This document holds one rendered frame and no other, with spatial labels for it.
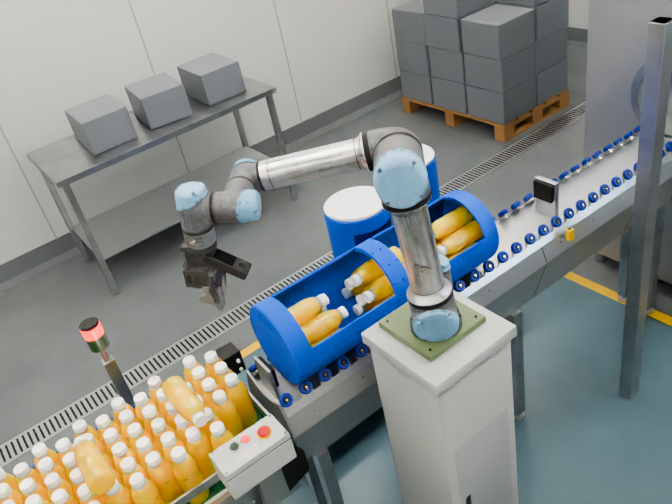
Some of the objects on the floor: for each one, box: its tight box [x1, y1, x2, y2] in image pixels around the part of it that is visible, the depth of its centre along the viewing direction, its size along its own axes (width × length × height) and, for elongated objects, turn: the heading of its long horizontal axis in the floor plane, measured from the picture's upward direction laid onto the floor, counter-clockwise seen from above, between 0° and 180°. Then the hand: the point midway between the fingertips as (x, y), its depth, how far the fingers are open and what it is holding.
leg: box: [617, 228, 632, 302], centre depth 336 cm, size 6×6×63 cm
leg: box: [646, 206, 666, 314], centre depth 326 cm, size 6×6×63 cm
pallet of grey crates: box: [392, 0, 569, 143], centre depth 550 cm, size 120×80×119 cm
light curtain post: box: [619, 16, 672, 399], centre depth 256 cm, size 6×6×170 cm
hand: (223, 306), depth 172 cm, fingers closed
